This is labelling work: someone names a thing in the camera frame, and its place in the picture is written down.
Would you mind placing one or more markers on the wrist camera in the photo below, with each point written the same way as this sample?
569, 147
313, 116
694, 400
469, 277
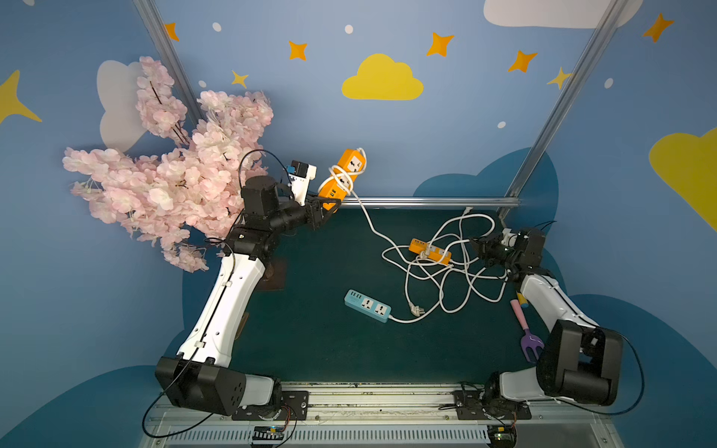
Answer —
300, 176
509, 237

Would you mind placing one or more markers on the right controller board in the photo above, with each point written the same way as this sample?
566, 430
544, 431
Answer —
501, 437

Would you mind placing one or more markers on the orange power strip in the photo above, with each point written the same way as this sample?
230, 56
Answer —
343, 175
431, 253

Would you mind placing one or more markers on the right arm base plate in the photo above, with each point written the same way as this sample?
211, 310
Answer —
470, 404

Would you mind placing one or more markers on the aluminium front rail frame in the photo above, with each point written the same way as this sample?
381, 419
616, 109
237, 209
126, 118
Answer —
381, 415

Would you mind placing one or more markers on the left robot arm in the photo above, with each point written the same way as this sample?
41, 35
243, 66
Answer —
199, 376

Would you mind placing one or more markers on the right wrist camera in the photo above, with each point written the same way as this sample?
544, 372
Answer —
509, 237

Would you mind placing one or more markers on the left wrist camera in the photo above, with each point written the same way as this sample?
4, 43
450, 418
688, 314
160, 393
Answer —
300, 176

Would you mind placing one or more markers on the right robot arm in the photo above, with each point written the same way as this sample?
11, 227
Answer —
571, 356

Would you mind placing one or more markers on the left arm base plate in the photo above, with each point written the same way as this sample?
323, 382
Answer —
289, 405

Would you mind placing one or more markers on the teal power strip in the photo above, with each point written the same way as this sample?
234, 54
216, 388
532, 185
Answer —
367, 306

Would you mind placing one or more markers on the controller board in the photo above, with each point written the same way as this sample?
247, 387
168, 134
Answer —
501, 437
267, 436

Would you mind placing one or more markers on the left controller board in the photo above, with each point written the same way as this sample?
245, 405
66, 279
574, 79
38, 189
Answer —
267, 436

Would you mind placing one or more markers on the green toy shovel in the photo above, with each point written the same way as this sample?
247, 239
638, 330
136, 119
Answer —
522, 300

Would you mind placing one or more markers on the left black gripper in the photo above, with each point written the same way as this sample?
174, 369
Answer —
314, 210

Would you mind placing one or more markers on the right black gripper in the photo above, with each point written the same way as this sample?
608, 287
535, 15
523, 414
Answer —
493, 249

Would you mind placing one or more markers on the pink cherry blossom tree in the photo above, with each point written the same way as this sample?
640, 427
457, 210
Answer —
161, 199

